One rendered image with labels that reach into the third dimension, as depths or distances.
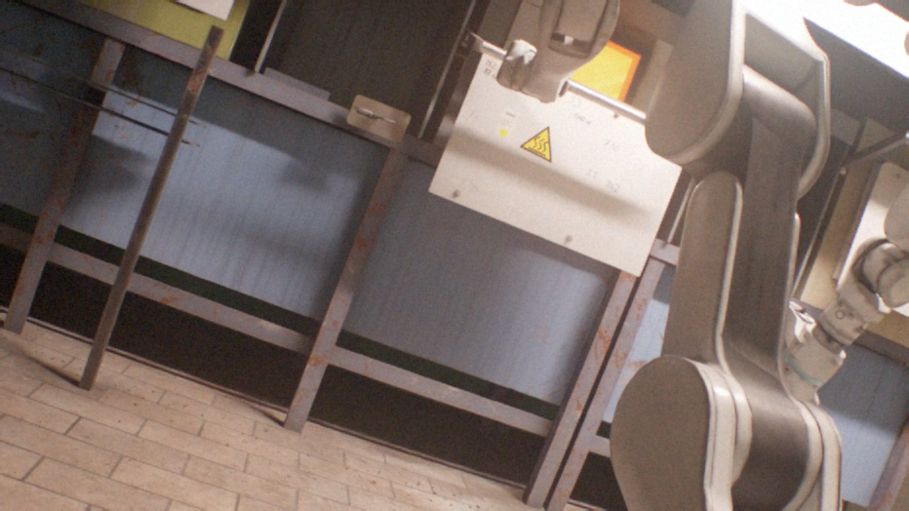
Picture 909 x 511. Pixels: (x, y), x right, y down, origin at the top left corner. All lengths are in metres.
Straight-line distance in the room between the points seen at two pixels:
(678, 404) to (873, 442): 2.16
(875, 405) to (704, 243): 2.01
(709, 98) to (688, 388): 0.36
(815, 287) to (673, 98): 1.62
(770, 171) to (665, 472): 0.40
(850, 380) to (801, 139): 1.83
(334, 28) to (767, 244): 2.00
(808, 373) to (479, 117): 1.14
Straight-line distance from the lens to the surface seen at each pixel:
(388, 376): 2.22
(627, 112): 1.99
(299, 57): 2.72
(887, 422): 2.96
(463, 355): 2.24
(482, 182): 2.00
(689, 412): 0.81
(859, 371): 2.83
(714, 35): 1.04
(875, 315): 1.13
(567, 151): 2.05
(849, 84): 3.79
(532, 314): 2.27
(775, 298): 0.98
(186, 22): 2.15
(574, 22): 1.14
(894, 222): 1.12
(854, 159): 2.57
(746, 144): 0.99
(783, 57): 1.12
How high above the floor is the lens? 0.67
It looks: 1 degrees down
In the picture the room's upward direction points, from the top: 22 degrees clockwise
